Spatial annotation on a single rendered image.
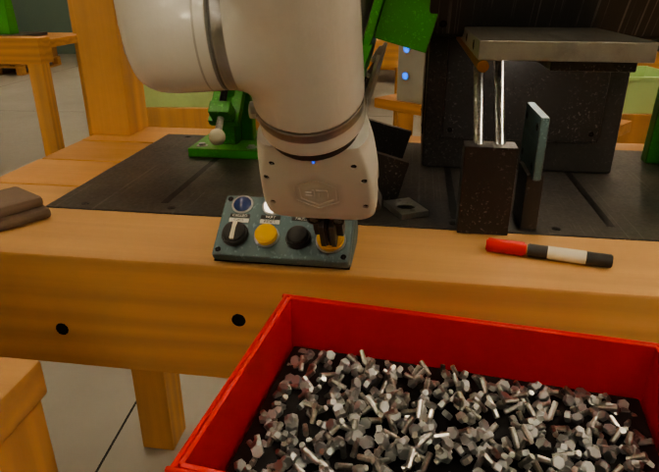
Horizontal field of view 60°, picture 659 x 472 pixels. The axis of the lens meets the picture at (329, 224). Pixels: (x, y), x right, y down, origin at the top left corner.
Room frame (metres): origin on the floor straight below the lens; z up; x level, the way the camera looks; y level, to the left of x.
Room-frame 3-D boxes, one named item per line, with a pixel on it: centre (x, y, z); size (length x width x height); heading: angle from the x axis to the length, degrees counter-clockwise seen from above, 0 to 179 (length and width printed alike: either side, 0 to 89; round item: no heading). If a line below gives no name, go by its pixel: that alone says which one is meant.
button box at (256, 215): (0.59, 0.05, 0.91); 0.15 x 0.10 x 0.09; 82
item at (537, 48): (0.75, -0.25, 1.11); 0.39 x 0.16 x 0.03; 172
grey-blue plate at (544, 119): (0.69, -0.25, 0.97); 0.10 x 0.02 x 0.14; 172
